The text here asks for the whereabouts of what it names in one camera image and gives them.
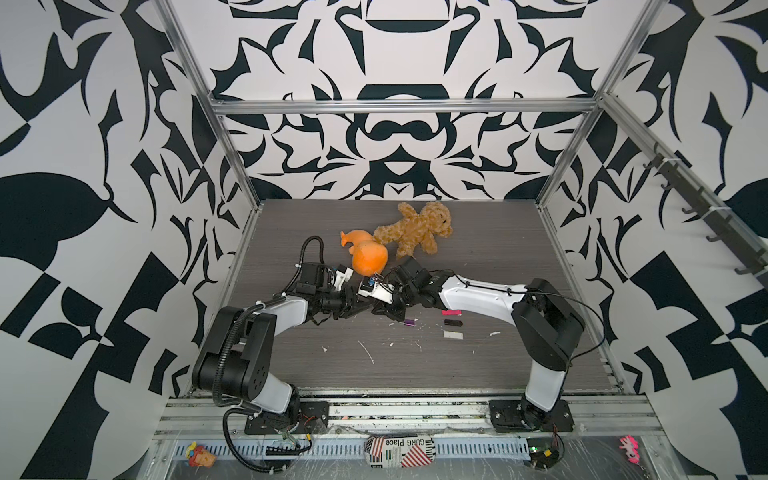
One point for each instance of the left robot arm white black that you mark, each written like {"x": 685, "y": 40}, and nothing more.
{"x": 235, "y": 358}

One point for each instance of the colourful small toy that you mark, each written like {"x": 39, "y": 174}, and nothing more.
{"x": 199, "y": 456}

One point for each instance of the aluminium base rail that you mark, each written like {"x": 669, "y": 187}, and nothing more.
{"x": 593, "y": 413}

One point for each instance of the wall hook rack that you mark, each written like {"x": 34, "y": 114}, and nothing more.
{"x": 726, "y": 226}

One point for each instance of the white paper tag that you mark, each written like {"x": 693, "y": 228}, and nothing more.
{"x": 453, "y": 335}

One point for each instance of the pink toy figure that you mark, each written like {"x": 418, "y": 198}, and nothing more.
{"x": 630, "y": 446}

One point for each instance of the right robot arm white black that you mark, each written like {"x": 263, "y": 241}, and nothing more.
{"x": 546, "y": 320}

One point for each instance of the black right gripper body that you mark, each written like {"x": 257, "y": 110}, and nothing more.
{"x": 403, "y": 297}

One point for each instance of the printed label sticker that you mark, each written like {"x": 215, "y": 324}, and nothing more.
{"x": 399, "y": 451}

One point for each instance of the orange plush fish toy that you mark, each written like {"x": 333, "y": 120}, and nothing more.
{"x": 368, "y": 256}

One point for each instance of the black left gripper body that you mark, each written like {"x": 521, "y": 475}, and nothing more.
{"x": 337, "y": 303}

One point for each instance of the aluminium frame post left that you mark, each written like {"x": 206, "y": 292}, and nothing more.
{"x": 181, "y": 45}

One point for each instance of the brown teddy bear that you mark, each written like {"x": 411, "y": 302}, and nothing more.
{"x": 417, "y": 229}

